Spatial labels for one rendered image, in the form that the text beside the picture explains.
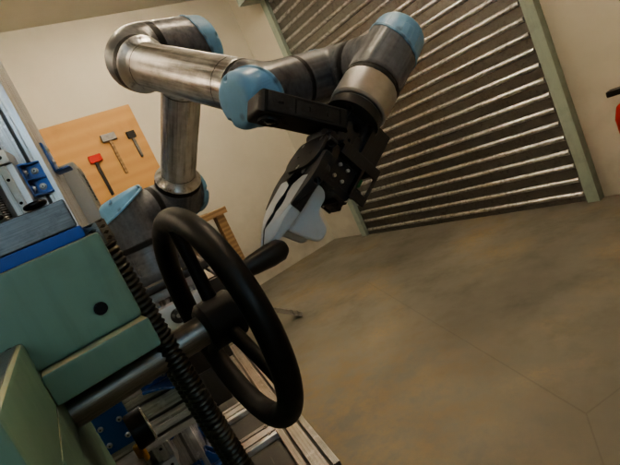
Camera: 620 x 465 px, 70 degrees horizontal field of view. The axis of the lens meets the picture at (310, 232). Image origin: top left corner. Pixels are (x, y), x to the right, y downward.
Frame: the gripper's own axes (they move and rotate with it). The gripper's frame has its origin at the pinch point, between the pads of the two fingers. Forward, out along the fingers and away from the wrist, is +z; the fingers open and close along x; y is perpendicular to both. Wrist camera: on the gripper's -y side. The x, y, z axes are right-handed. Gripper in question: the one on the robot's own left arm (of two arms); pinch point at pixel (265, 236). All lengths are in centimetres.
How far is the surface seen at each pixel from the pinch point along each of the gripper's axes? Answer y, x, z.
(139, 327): -6.0, 0.0, 14.1
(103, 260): -11.8, 2.1, 10.5
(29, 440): -11.5, -18.3, 20.6
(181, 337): -0.1, 6.6, 12.9
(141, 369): -2.1, 6.3, 17.6
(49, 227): -17.2, 3.3, 10.3
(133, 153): -14, 346, -103
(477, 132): 148, 149, -197
